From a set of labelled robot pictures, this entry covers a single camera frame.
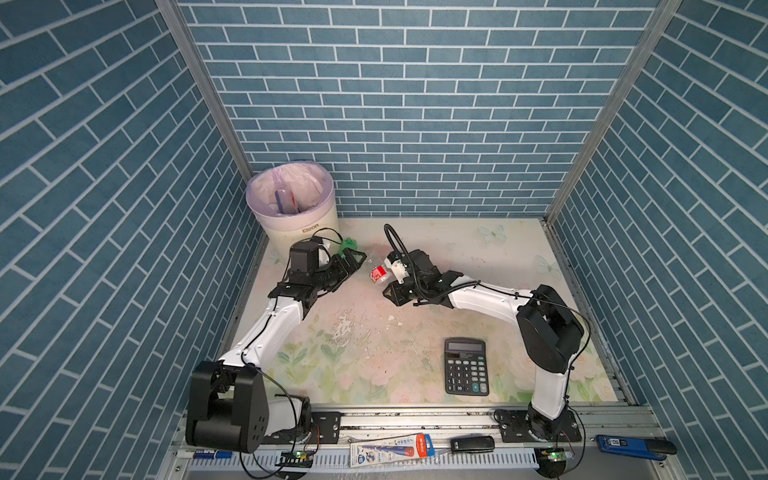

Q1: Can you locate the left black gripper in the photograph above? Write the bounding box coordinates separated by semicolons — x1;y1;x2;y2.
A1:
308;247;366;293

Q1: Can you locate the red-label bottle yellow cap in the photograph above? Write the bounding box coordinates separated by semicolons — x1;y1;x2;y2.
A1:
370;262;393;285

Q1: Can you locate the green plastic bottle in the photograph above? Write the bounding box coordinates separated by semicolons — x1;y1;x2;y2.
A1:
338;237;360;257

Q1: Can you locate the clear bottle blue cap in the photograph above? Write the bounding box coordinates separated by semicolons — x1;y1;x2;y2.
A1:
274;188;300;215

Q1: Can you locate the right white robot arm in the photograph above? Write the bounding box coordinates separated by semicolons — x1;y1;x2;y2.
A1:
371;250;584;441

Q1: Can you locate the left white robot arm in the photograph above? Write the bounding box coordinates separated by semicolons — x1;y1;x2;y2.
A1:
185;239;367;454

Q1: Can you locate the white plastic trash bin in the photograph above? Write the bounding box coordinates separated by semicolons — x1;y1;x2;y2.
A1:
245;160;341;265

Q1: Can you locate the pink bin liner bag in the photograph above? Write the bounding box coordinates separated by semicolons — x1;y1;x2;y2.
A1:
245;160;336;234

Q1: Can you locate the black desk calculator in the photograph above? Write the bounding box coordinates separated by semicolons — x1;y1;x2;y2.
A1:
443;337;489;397

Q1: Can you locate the black car key fob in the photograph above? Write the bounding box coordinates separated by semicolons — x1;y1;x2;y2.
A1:
450;435;495;454

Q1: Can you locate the red white toothpaste box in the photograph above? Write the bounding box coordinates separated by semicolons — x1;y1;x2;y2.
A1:
349;433;436;468

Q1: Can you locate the left small circuit board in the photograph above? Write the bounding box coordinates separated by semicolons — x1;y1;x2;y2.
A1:
276;451;315;469

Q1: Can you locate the small circuit board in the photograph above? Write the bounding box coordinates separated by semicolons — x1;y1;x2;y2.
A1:
276;451;315;469
535;447;574;468

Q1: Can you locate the blue marker pen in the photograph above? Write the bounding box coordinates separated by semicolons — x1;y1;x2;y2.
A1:
193;450;232;460

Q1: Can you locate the right small circuit board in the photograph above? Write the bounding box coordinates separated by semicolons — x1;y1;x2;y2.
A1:
535;447;574;468

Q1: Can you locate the blue black utility tool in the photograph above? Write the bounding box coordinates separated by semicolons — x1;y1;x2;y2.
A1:
595;435;677;461

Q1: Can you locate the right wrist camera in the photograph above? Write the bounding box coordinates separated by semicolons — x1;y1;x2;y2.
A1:
384;251;409;284

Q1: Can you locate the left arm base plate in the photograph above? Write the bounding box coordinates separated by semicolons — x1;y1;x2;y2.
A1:
263;411;342;446

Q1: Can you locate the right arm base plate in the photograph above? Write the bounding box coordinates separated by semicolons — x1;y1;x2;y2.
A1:
492;406;583;443

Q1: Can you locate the aluminium rail frame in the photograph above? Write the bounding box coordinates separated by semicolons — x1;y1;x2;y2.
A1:
159;402;682;479

